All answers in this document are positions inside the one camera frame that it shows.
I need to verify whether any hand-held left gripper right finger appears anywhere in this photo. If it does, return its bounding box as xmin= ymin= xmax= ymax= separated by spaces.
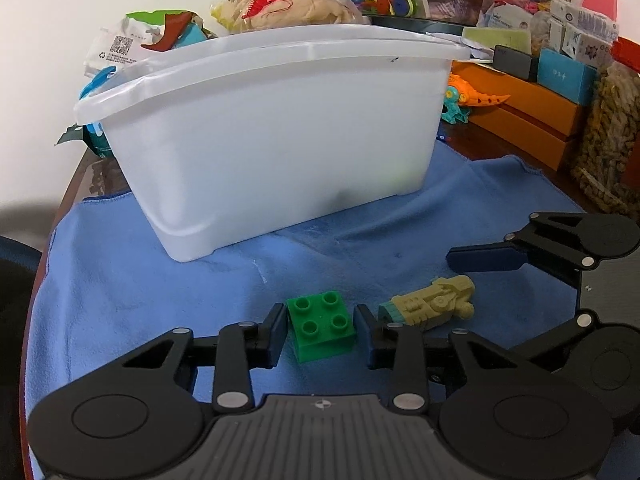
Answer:
xmin=353 ymin=305 xmax=523 ymax=413

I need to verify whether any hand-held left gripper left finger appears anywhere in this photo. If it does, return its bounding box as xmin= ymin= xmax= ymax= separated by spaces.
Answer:
xmin=120 ymin=304 xmax=290 ymax=413

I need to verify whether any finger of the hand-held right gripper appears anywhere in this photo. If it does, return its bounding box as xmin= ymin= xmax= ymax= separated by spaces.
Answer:
xmin=446 ymin=214 xmax=596 ymax=288
xmin=520 ymin=312 xmax=606 ymax=372

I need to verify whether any green building block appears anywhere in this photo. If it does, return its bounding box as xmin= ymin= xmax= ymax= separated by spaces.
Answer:
xmin=286 ymin=291 xmax=357 ymax=363

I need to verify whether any tan robot toy figure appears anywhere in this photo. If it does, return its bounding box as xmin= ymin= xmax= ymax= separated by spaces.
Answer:
xmin=377 ymin=275 xmax=477 ymax=332

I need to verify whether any white plastic container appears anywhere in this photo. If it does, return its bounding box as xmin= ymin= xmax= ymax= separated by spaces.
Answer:
xmin=74 ymin=24 xmax=471 ymax=263

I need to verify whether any flat orange box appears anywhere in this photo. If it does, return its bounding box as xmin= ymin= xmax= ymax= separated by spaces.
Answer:
xmin=452 ymin=60 xmax=593 ymax=136
xmin=467 ymin=105 xmax=576 ymax=173

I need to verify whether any orange teal dinosaur toy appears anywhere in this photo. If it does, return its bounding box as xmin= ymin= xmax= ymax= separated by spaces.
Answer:
xmin=440 ymin=74 xmax=511 ymax=125

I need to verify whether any blue cloth mat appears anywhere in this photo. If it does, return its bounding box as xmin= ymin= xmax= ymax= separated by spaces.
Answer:
xmin=27 ymin=137 xmax=586 ymax=411

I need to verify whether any bag of dried pasta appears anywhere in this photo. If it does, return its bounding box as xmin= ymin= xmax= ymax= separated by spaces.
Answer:
xmin=570 ymin=60 xmax=640 ymax=218

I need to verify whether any black box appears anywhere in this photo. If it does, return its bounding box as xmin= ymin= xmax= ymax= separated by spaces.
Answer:
xmin=492 ymin=44 xmax=538 ymax=81

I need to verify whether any blue box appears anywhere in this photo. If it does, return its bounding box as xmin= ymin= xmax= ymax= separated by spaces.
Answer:
xmin=537 ymin=47 xmax=598 ymax=106

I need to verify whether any light green card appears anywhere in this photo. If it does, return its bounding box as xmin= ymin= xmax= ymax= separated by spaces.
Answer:
xmin=461 ymin=26 xmax=532 ymax=53

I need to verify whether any white tissue packet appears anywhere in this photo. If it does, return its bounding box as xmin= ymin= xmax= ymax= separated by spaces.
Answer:
xmin=477 ymin=2 xmax=533 ymax=28

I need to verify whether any purple printed packet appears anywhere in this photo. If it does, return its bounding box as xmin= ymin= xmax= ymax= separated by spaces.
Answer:
xmin=427 ymin=0 xmax=496 ymax=26

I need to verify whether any stack of white small boxes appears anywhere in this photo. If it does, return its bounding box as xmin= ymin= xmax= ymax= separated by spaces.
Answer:
xmin=547 ymin=0 xmax=621 ymax=66

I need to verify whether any green wet wipes pack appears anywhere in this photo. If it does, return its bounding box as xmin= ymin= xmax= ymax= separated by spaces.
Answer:
xmin=55 ymin=120 xmax=118 ymax=161

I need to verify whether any black office chair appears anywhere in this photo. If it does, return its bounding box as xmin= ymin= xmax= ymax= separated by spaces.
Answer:
xmin=0 ymin=235 xmax=51 ymax=480

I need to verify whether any teal brown printed packet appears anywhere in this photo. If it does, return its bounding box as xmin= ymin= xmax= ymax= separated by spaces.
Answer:
xmin=141 ymin=10 xmax=218 ymax=53

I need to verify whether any light blue plastic piece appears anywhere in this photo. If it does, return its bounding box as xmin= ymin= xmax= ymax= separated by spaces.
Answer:
xmin=79 ymin=66 xmax=118 ymax=101

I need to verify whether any shrimp chips bag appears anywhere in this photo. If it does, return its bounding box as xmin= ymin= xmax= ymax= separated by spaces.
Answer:
xmin=210 ymin=0 xmax=371 ymax=36

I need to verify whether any white packet with code label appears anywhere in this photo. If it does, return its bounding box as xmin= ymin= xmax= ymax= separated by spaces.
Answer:
xmin=82 ymin=10 xmax=166 ymax=78

